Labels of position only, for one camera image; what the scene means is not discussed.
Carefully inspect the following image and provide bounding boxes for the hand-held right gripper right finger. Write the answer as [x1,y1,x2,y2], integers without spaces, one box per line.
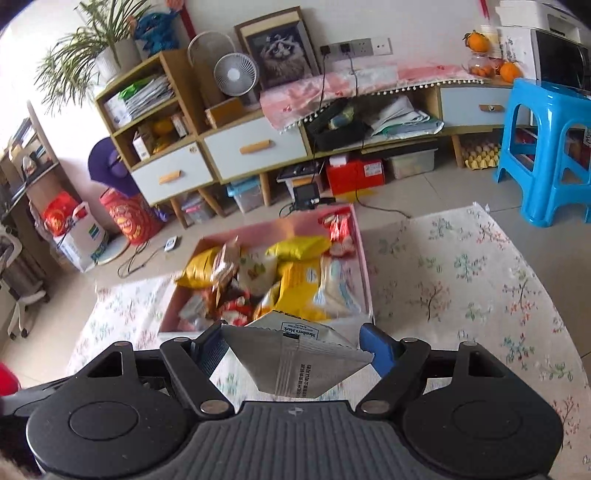
[355,323,506,415]

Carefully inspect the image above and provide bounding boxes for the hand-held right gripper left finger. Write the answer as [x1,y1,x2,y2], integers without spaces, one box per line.
[83,320,232,415]

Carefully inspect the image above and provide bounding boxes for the small red candy packet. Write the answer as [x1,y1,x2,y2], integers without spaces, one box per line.
[221,296,254,326]

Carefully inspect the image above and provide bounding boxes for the long white bread packet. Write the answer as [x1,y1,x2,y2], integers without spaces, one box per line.
[318,255,370,320]

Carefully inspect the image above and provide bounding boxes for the pink cardboard box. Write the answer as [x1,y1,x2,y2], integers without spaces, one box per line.
[158,203,376,349]

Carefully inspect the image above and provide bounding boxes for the brown snack packet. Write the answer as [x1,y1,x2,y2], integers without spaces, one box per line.
[211,236,242,308]

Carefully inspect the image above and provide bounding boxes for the white green triangular snack packet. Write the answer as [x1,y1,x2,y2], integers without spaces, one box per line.
[237,250,279,296]

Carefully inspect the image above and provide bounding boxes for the long yellow snack packet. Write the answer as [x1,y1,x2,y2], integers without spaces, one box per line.
[276,259,326,321]

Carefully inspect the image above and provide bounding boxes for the floral tablecloth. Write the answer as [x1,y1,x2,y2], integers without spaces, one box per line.
[67,203,585,480]

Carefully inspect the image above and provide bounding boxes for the white office chair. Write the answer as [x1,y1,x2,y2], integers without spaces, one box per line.
[0,226,49,340]

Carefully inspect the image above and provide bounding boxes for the clear plastic bin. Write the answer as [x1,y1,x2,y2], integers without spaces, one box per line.
[181,191,218,225]

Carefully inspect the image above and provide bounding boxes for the red printed barrel bag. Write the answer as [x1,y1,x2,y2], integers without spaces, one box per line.
[99,187,164,245]

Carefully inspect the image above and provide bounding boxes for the blue lidded plastic bin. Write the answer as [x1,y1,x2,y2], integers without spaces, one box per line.
[226,178,266,213]

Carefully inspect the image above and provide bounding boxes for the white shopping bag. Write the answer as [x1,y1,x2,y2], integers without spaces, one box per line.
[53,202,109,273]

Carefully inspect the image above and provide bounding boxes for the small black screen device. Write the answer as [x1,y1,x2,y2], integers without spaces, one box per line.
[293,182,335,208]

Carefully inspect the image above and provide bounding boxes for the red box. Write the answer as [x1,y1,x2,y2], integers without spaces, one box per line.
[325,158,386,197]

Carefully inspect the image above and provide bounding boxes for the clear plastic storage box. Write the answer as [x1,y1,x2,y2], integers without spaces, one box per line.
[385,150,437,181]

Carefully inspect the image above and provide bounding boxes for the white drawer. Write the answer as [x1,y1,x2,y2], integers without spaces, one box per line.
[203,117,309,182]
[130,141,214,206]
[440,85,518,127]

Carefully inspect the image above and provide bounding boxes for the red gift bag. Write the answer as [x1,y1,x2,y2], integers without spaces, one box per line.
[43,191,81,236]

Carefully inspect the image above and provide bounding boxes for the black flat scale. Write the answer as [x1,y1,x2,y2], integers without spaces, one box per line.
[277,162,324,183]

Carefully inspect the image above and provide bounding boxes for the purple hat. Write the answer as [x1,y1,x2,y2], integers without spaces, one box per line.
[88,136,144,197]

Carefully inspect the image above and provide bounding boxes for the black storage box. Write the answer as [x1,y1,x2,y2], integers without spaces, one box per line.
[307,117,368,152]

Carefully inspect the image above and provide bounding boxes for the yellow egg tray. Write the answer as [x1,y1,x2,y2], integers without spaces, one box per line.
[462,141,502,169]

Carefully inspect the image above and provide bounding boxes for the wooden side shelving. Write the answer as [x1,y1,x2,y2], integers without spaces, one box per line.
[0,99,63,259]

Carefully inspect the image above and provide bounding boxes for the folded white papers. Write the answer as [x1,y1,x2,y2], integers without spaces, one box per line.
[369,95,445,139]

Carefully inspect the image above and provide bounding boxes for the black pouch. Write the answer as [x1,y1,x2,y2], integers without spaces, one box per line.
[305,99,356,134]

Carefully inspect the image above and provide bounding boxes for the brown cardboard box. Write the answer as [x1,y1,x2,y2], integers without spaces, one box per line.
[204,97,245,129]

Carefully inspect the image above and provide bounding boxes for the wooden TV cabinet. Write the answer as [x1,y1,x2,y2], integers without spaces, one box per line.
[198,76,532,217]

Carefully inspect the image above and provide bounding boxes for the wooden shelf cabinet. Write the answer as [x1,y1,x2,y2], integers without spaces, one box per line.
[95,50,222,229]

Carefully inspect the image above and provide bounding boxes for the stack of papers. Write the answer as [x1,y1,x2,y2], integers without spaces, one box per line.
[117,74,176,121]

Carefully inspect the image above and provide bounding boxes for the pink patterned cloth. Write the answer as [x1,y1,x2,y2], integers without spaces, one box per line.
[259,62,485,134]

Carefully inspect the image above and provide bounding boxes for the small white desk fan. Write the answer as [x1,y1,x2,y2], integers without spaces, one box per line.
[213,52,260,107]

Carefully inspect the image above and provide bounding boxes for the blue plastic stool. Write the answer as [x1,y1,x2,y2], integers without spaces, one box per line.
[494,78,591,228]

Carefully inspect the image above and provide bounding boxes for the large white fan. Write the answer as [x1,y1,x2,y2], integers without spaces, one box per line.
[187,31,241,104]

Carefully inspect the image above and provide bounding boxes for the framed cat picture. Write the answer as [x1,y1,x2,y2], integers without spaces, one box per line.
[234,7,321,90]

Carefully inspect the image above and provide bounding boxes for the blue plush toy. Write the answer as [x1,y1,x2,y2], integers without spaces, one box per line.
[134,9,181,54]

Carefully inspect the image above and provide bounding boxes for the potted green plant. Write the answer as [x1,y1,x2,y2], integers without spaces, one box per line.
[34,0,153,100]

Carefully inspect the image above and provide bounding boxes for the white microwave oven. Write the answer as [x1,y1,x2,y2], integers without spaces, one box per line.
[530,28,591,100]

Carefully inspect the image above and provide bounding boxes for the white foam box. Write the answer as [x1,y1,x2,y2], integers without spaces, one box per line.
[496,0,566,26]

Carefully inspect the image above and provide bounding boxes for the white printer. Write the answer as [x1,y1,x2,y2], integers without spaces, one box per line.
[531,11,583,43]

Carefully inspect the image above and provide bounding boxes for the black power cable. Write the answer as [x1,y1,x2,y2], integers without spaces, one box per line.
[311,46,414,220]

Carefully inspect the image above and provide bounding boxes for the grey wall sockets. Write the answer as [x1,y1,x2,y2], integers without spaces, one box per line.
[320,38,392,58]

